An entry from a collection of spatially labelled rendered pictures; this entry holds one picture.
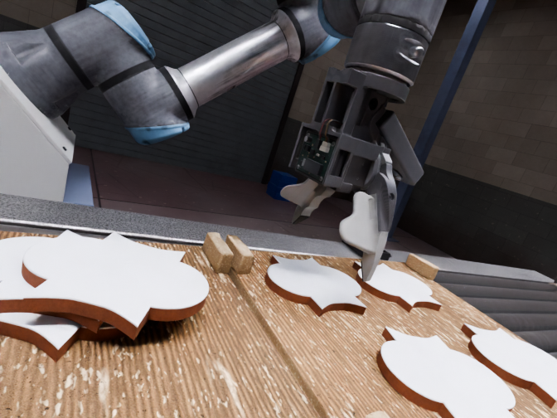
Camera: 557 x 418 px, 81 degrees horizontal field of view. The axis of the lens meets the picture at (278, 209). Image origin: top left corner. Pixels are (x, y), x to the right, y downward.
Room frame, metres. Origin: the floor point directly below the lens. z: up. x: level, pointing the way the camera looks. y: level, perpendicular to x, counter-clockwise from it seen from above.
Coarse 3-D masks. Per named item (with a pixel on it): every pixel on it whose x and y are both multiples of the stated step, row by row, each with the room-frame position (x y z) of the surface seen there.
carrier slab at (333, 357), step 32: (256, 256) 0.42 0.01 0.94; (288, 256) 0.46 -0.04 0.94; (320, 256) 0.50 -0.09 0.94; (256, 288) 0.33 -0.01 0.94; (288, 320) 0.29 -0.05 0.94; (320, 320) 0.31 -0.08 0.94; (352, 320) 0.34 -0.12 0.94; (384, 320) 0.36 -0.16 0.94; (416, 320) 0.39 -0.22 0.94; (448, 320) 0.42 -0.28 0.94; (480, 320) 0.46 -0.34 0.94; (288, 352) 0.24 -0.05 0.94; (320, 352) 0.26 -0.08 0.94; (352, 352) 0.28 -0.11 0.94; (320, 384) 0.22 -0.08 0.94; (352, 384) 0.23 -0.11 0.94; (384, 384) 0.25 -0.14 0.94; (512, 384) 0.32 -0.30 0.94; (320, 416) 0.20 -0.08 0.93; (352, 416) 0.20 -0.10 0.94; (416, 416) 0.22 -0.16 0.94; (544, 416) 0.28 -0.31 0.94
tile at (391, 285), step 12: (360, 264) 0.50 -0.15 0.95; (384, 264) 0.54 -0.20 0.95; (360, 276) 0.45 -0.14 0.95; (372, 276) 0.46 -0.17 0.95; (384, 276) 0.48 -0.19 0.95; (396, 276) 0.50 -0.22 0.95; (408, 276) 0.52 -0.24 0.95; (372, 288) 0.42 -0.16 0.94; (384, 288) 0.43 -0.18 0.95; (396, 288) 0.45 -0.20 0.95; (408, 288) 0.46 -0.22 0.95; (420, 288) 0.48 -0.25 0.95; (396, 300) 0.42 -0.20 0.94; (408, 300) 0.42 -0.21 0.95; (420, 300) 0.43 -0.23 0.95; (432, 300) 0.45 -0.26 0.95
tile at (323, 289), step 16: (272, 256) 0.42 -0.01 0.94; (272, 272) 0.36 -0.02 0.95; (288, 272) 0.38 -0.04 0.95; (304, 272) 0.39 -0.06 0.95; (320, 272) 0.41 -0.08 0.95; (336, 272) 0.43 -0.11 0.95; (272, 288) 0.34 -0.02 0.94; (288, 288) 0.34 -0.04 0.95; (304, 288) 0.35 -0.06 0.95; (320, 288) 0.36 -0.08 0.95; (336, 288) 0.38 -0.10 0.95; (352, 288) 0.40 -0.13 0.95; (320, 304) 0.32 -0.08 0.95; (336, 304) 0.34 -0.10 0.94; (352, 304) 0.35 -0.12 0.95
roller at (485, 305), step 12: (468, 300) 0.58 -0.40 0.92; (480, 300) 0.60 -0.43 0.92; (492, 300) 0.63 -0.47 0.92; (504, 300) 0.66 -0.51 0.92; (516, 300) 0.69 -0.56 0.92; (528, 300) 0.72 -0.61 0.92; (492, 312) 0.60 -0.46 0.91; (504, 312) 0.63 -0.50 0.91; (516, 312) 0.65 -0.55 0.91; (528, 312) 0.68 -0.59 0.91; (540, 312) 0.71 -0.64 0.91; (552, 312) 0.74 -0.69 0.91
